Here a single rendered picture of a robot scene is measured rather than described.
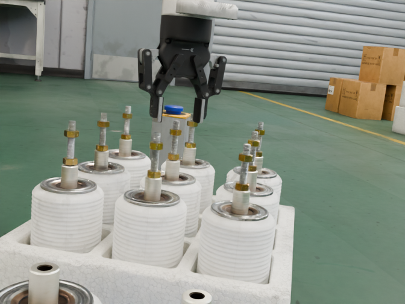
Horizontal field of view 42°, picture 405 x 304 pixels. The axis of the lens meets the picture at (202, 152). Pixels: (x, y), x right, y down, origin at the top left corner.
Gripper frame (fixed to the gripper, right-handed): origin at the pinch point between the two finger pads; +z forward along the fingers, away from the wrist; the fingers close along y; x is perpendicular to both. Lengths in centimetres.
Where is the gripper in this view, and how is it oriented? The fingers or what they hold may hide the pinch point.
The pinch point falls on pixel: (178, 113)
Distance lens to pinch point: 80.1
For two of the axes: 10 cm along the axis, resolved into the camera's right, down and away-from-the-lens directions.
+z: -1.0, 9.8, 1.9
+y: -8.8, 0.1, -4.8
